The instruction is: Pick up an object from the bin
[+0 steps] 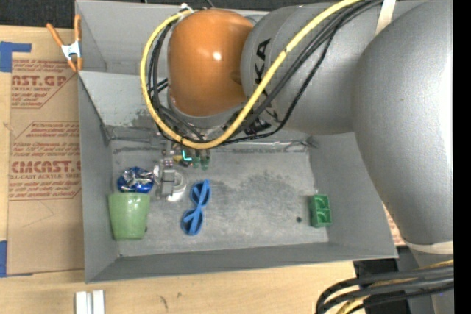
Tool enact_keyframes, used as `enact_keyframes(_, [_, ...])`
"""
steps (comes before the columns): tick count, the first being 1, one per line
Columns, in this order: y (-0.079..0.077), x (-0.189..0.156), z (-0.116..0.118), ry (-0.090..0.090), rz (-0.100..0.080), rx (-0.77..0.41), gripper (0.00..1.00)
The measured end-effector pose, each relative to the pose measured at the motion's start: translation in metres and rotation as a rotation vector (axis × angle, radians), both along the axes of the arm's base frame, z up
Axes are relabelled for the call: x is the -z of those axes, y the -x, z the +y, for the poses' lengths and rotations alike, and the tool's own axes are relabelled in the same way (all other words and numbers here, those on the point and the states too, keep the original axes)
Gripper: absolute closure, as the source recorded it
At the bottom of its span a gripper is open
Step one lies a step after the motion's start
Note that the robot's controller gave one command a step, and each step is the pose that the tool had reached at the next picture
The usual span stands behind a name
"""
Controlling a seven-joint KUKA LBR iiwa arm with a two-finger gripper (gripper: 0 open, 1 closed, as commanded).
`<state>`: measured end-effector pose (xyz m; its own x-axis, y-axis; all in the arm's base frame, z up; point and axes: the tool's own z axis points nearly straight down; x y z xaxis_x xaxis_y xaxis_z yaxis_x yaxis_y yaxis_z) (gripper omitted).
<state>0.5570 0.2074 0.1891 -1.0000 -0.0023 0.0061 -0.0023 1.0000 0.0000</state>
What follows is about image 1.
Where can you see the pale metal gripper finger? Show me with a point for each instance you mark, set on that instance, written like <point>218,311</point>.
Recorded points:
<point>158,178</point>
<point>169,183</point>

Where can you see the white tape roll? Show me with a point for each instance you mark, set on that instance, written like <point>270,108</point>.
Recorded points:
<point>181,188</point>

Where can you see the blue crumpled foil packet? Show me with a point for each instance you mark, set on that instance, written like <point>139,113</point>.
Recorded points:
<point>134,181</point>

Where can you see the blue sunglasses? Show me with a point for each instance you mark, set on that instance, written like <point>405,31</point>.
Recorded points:
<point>195,209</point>

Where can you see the green cup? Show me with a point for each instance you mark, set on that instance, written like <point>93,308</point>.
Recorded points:
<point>129,217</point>

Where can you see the grey metal bin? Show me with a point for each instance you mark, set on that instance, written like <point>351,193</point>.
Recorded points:
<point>250,195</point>

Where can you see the brown cardboard board red print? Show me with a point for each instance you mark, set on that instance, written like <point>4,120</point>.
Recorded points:
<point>40,158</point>

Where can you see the green toy brick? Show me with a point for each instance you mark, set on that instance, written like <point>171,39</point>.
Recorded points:
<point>320,211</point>

